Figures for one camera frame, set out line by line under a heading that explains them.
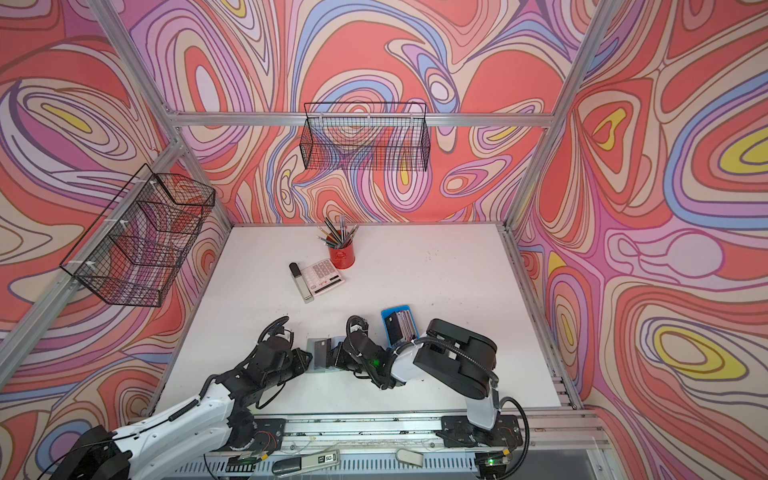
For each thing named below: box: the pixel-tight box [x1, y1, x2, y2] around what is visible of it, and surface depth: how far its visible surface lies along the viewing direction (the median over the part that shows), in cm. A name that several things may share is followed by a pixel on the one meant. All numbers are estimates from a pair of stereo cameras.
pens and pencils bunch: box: [316, 215, 359, 249], surface depth 103 cm
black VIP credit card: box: [314, 340, 328, 368], surface depth 88 cm
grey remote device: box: [272, 449, 341, 477], surface depth 68 cm
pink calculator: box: [300, 258, 345, 296], surface depth 103 cm
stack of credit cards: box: [384, 310, 416, 345], surface depth 90 cm
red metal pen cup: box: [328, 240, 355, 270], surface depth 107 cm
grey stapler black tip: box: [289, 262, 315, 304], surface depth 100 cm
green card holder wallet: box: [306, 336, 347, 372], surface depth 87 cm
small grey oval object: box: [396, 448, 424, 467], surface depth 70 cm
